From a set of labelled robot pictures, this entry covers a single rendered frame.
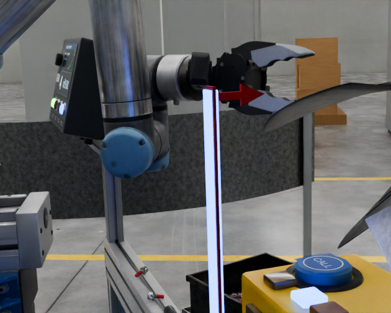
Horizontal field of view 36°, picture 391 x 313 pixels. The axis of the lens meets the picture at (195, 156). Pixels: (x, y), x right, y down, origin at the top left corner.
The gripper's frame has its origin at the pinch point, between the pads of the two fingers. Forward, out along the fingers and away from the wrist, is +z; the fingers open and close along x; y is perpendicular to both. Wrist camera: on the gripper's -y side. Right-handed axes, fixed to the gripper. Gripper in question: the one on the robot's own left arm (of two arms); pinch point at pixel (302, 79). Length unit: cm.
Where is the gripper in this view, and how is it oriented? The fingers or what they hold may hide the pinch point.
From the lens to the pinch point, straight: 86.1
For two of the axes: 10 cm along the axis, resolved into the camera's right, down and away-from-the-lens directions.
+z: 8.3, 0.8, -5.5
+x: -0.4, 10.0, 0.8
